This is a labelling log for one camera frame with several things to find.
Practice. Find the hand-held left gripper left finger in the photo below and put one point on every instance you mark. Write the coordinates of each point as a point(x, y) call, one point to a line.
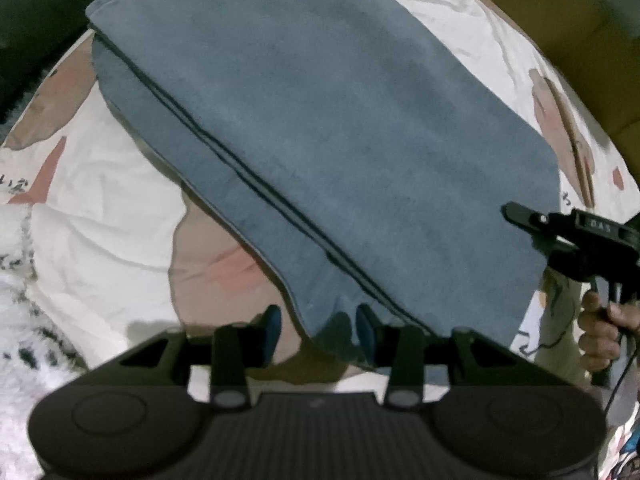
point(272, 332)

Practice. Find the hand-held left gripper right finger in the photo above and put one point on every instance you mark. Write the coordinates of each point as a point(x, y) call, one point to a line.
point(365, 334)

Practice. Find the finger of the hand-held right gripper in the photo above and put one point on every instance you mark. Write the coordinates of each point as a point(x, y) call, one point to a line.
point(525, 216)

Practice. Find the blue jeans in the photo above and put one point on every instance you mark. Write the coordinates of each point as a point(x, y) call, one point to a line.
point(350, 135)

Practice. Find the person's right hand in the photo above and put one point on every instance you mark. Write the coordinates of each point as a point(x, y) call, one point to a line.
point(600, 332)

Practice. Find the cardboard box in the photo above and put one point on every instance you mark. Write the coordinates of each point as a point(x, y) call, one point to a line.
point(575, 35)

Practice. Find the bear printed blanket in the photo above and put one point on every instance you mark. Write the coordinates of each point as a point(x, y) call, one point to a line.
point(100, 220)

